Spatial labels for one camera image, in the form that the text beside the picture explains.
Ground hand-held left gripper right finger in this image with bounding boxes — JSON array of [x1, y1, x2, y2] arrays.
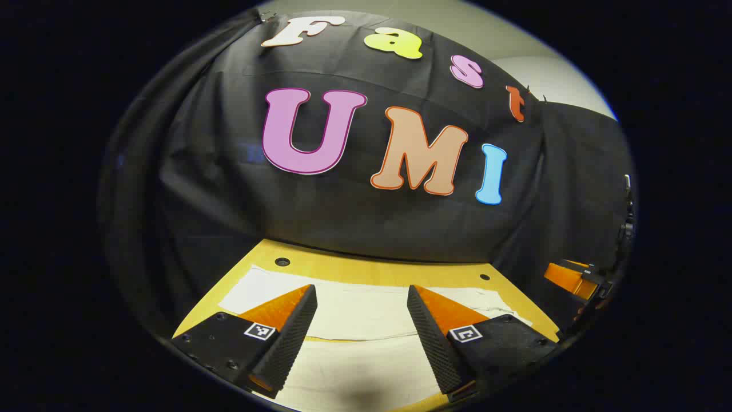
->
[[407, 285, 560, 402]]

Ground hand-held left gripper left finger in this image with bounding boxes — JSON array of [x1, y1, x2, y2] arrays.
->
[[172, 284, 319, 399]]

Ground cream white jeans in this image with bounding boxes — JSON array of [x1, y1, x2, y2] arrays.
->
[[218, 264, 532, 412]]

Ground black backdrop cloth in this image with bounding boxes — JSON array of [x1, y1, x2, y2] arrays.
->
[[100, 10, 635, 344]]

